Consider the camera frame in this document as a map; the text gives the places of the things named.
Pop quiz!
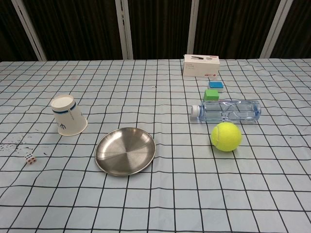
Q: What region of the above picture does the white paper cup blue print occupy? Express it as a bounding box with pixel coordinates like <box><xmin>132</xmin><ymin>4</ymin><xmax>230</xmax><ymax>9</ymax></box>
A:
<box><xmin>50</xmin><ymin>94</ymin><xmax>88</xmax><ymax>136</ymax></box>

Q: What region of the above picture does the white die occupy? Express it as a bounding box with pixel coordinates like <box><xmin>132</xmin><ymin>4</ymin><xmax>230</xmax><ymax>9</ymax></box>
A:
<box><xmin>25</xmin><ymin>153</ymin><xmax>37</xmax><ymax>166</ymax></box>

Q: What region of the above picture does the round steel plate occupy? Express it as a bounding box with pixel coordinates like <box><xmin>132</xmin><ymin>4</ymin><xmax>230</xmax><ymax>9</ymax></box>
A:
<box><xmin>94</xmin><ymin>127</ymin><xmax>156</xmax><ymax>177</ymax></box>

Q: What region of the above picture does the green cube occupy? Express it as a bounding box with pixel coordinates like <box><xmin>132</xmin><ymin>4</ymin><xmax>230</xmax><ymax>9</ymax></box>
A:
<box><xmin>203</xmin><ymin>89</ymin><xmax>220</xmax><ymax>101</ymax></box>

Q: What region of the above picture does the white stapler box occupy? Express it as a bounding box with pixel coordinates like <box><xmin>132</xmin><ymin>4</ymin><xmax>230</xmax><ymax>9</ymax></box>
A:
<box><xmin>183</xmin><ymin>54</ymin><xmax>221</xmax><ymax>79</ymax></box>

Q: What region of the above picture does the blue white eraser block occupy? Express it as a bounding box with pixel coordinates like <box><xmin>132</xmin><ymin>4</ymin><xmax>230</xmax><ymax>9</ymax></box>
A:
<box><xmin>208</xmin><ymin>81</ymin><xmax>224</xmax><ymax>93</ymax></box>

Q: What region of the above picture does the clear plastic water bottle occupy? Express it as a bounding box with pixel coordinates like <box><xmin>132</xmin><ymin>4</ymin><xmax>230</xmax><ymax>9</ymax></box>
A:
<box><xmin>190</xmin><ymin>100</ymin><xmax>262</xmax><ymax>124</ymax></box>

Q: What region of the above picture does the yellow tennis ball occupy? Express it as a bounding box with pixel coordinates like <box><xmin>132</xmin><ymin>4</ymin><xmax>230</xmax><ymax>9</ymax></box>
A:
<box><xmin>210</xmin><ymin>122</ymin><xmax>242</xmax><ymax>152</ymax></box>

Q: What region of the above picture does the light blue checked tablecloth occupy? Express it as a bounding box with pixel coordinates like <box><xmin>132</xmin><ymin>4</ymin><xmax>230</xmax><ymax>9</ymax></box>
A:
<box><xmin>0</xmin><ymin>58</ymin><xmax>311</xmax><ymax>233</ymax></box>

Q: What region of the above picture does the white metal frame post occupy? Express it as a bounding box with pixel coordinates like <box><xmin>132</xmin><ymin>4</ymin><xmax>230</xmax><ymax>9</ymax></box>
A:
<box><xmin>187</xmin><ymin>0</ymin><xmax>200</xmax><ymax>56</ymax></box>
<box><xmin>11</xmin><ymin>0</ymin><xmax>47</xmax><ymax>61</ymax></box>
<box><xmin>259</xmin><ymin>0</ymin><xmax>294</xmax><ymax>59</ymax></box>
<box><xmin>115</xmin><ymin>0</ymin><xmax>134</xmax><ymax>60</ymax></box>

